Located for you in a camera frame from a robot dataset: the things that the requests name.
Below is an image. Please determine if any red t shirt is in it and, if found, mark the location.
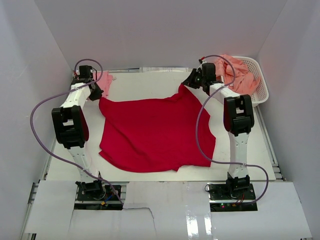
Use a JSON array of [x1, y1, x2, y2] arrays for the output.
[[98, 84, 216, 173]]

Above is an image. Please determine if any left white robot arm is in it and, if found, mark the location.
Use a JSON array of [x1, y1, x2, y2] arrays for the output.
[[51, 65, 106, 200]]

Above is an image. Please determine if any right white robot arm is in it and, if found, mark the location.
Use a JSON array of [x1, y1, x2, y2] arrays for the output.
[[182, 62, 255, 200]]

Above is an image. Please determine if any folded pink t shirt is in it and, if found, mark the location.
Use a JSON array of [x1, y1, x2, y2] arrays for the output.
[[97, 71, 114, 98]]

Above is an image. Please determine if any salmon t shirt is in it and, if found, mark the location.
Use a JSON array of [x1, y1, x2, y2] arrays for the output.
[[214, 54, 261, 95]]

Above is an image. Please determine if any white paper sheet rear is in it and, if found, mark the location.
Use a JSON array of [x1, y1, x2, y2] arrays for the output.
[[139, 67, 189, 73]]

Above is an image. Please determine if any white plastic basket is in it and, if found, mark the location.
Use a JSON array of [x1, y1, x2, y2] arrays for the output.
[[221, 56, 270, 108]]

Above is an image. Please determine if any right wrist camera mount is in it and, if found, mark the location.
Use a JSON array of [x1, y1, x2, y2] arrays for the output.
[[196, 57, 207, 74]]

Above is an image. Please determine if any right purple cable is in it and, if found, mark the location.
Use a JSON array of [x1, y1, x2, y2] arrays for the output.
[[196, 54, 270, 206]]

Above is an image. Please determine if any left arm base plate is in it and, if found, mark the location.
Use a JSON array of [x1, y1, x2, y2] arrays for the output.
[[74, 180, 127, 211]]

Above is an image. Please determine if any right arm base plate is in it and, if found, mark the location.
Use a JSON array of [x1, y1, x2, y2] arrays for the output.
[[204, 183, 258, 213]]

